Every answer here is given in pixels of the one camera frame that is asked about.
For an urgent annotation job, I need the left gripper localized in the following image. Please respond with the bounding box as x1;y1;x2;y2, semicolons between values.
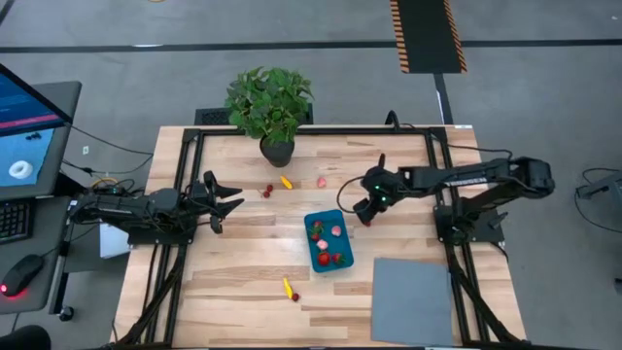
186;169;246;235

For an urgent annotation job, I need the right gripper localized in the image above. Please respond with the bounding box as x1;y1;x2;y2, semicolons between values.
352;154;405;227

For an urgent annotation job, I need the blue plastic tupperware container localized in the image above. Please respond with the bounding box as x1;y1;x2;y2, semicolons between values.
303;208;356;274

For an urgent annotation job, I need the black floor crate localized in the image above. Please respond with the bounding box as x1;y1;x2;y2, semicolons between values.
193;103;315;126

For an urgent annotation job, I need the grey cloth mat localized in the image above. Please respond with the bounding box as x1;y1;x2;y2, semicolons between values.
370;257;456;347

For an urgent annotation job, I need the potted green leafy plant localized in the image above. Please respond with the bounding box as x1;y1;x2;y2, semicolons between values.
224;66;316;169

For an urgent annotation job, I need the white box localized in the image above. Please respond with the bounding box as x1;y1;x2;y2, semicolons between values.
99;222;132;260

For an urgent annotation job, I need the black yellow striped floor mat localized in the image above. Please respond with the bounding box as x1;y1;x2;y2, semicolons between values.
389;0;468;75

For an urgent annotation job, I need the grey desk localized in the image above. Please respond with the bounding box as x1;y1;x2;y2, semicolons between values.
0;80;84;316

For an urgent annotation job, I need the blue-lit display screen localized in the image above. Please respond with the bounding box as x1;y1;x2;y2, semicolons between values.
0;62;75;201

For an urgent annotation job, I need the black keyboard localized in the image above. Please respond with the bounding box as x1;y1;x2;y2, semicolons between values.
0;199;33;244

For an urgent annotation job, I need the black computer mouse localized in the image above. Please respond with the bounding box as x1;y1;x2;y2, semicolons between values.
0;253;46;298

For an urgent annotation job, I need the person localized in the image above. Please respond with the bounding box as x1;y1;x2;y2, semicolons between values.
0;324;52;350

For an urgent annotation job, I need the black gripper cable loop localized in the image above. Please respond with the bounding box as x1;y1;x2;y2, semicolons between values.
335;174;370;216

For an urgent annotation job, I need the black aluminium table frame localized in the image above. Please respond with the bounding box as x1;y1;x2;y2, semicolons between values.
111;124;531;349

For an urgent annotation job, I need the thin black desk cable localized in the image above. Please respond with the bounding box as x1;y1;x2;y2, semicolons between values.
67;123;156;177

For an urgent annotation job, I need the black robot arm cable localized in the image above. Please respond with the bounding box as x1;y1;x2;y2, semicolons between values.
446;143;516;161

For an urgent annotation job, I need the grey stand with cables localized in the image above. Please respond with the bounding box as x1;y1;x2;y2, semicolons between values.
574;167;622;234

